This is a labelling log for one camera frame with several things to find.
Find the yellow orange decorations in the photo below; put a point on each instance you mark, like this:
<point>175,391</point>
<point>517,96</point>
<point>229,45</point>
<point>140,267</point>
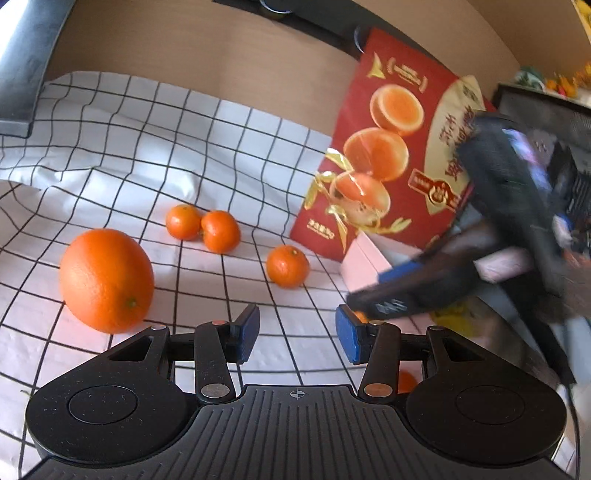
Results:
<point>565,85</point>

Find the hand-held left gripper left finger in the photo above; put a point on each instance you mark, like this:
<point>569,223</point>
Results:
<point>249,332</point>

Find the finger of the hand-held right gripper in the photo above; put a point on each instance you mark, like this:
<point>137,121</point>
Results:
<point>401,273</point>
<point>392,302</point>

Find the pink gift box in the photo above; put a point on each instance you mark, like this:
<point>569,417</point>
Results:
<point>364,263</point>

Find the black monitor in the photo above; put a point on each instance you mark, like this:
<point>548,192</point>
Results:
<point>27,55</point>

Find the red snack bag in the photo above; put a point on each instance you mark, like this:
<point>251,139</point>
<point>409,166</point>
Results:
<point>392,161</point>

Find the small mandarin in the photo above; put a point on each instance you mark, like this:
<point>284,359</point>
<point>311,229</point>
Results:
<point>407,382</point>
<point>287,266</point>
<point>360,316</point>
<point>221,232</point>
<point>183,222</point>

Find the glass panel computer case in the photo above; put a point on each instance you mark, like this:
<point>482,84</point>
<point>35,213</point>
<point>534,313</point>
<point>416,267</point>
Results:
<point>577,147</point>

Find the large orange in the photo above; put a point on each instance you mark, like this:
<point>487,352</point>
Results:
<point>106,281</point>

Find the white checked tablecloth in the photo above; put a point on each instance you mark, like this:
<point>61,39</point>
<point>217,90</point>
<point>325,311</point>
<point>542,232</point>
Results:
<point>138,161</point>

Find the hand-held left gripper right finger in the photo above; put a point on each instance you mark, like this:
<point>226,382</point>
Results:
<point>348,334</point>

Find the green white ornament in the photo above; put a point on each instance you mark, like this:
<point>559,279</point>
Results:
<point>528,77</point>

